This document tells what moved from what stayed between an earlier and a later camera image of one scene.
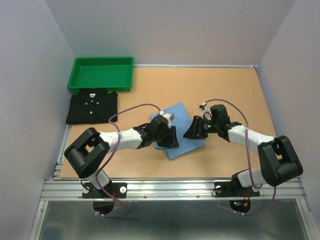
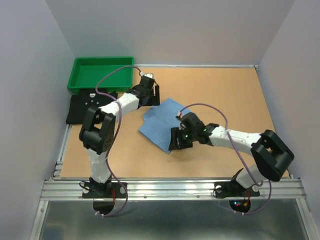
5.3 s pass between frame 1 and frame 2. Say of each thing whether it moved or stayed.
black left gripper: moved
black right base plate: stayed
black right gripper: moved
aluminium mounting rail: stayed
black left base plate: stayed
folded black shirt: stayed
